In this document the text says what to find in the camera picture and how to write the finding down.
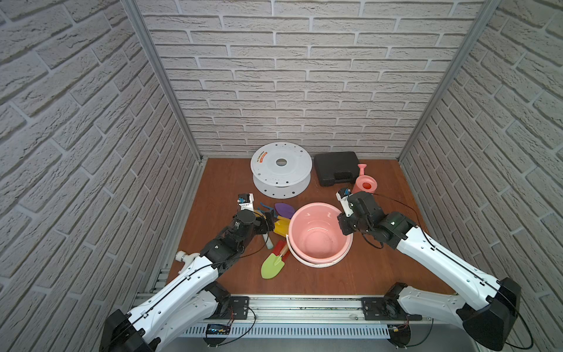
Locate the pink plastic bucket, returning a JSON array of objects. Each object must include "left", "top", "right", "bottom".
[{"left": 286, "top": 202, "right": 353, "bottom": 268}]

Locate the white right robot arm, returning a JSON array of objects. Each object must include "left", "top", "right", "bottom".
[{"left": 337, "top": 188, "right": 521, "bottom": 351}]

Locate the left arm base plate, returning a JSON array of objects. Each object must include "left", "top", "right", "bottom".
[{"left": 210, "top": 296, "right": 250, "bottom": 321}]

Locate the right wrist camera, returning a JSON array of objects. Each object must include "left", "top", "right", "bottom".
[{"left": 336, "top": 188, "right": 353, "bottom": 217}]

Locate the aluminium mounting rail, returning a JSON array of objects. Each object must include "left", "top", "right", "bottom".
[{"left": 179, "top": 295, "right": 448, "bottom": 346}]

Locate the black tool case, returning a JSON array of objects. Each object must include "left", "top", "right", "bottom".
[{"left": 313, "top": 151, "right": 359, "bottom": 187}]

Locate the white pipe fitting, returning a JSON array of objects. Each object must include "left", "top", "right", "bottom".
[{"left": 174, "top": 251, "right": 199, "bottom": 265}]

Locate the green toy spade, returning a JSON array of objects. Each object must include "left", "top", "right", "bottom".
[{"left": 261, "top": 253, "right": 285, "bottom": 280}]

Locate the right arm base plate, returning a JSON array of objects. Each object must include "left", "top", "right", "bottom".
[{"left": 360, "top": 296, "right": 422, "bottom": 321}]

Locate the yellow toy shovel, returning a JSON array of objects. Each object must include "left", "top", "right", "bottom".
[{"left": 274, "top": 217, "right": 290, "bottom": 238}]

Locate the white cable spool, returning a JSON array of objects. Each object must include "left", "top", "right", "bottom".
[{"left": 250, "top": 142, "right": 312, "bottom": 199}]

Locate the pink watering can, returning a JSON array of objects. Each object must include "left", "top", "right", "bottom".
[{"left": 352, "top": 164, "right": 378, "bottom": 194}]

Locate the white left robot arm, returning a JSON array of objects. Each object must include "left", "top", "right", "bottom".
[{"left": 99, "top": 209, "right": 275, "bottom": 351}]

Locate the grey-blue toy trowel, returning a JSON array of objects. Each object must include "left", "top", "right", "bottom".
[{"left": 262, "top": 233, "right": 274, "bottom": 249}]

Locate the blue toy rake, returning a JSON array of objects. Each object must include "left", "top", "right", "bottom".
[{"left": 260, "top": 202, "right": 277, "bottom": 217}]

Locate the purple toy trowel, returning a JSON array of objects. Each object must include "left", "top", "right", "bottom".
[{"left": 274, "top": 202, "right": 296, "bottom": 219}]

